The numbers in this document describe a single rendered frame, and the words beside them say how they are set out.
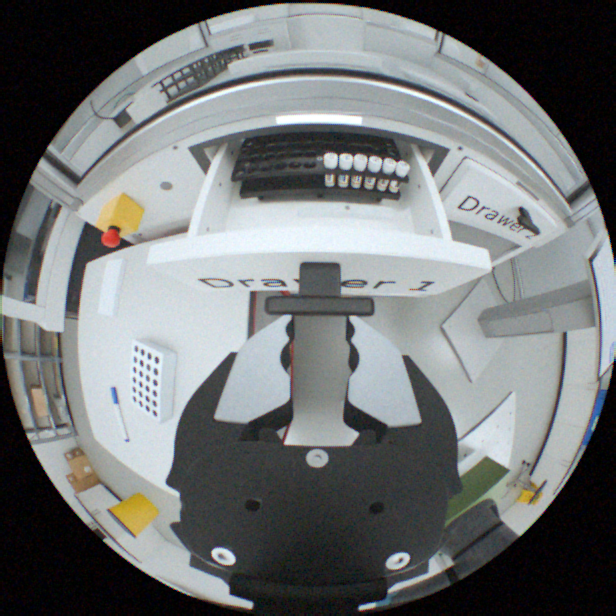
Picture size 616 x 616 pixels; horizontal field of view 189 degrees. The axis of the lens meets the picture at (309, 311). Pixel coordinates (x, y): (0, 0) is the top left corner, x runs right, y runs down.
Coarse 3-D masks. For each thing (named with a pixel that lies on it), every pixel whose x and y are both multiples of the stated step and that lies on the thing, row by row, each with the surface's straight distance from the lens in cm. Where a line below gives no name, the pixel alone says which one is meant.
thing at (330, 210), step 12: (300, 204) 25; (312, 204) 25; (324, 204) 25; (336, 204) 25; (348, 204) 25; (300, 216) 25; (312, 216) 25; (324, 216) 25; (336, 216) 25; (348, 216) 25; (360, 216) 25; (372, 216) 25; (384, 216) 25
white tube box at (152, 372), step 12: (132, 348) 40; (144, 348) 37; (156, 348) 36; (132, 360) 40; (144, 360) 37; (156, 360) 36; (168, 360) 35; (132, 372) 41; (144, 372) 38; (156, 372) 37; (168, 372) 36; (132, 384) 42; (144, 384) 39; (156, 384) 37; (168, 384) 37; (132, 396) 43; (144, 396) 39; (156, 396) 38; (168, 396) 38; (144, 408) 41; (156, 408) 38; (168, 408) 39; (156, 420) 39
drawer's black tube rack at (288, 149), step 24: (264, 144) 26; (288, 144) 25; (312, 144) 25; (336, 144) 25; (360, 144) 25; (384, 144) 26; (264, 168) 26; (240, 192) 25; (264, 192) 24; (288, 192) 24; (312, 192) 24; (336, 192) 24; (360, 192) 24; (384, 192) 24
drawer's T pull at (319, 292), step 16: (304, 272) 14; (320, 272) 14; (336, 272) 14; (304, 288) 14; (320, 288) 14; (336, 288) 14; (272, 304) 14; (288, 304) 14; (304, 304) 14; (320, 304) 14; (336, 304) 14; (352, 304) 14; (368, 304) 14
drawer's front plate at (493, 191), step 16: (464, 160) 29; (464, 176) 28; (480, 176) 29; (496, 176) 32; (448, 192) 31; (464, 192) 31; (480, 192) 32; (496, 192) 33; (512, 192) 34; (448, 208) 34; (464, 208) 34; (480, 208) 35; (496, 208) 36; (512, 208) 38; (528, 208) 39; (496, 224) 41; (544, 224) 47; (528, 240) 52
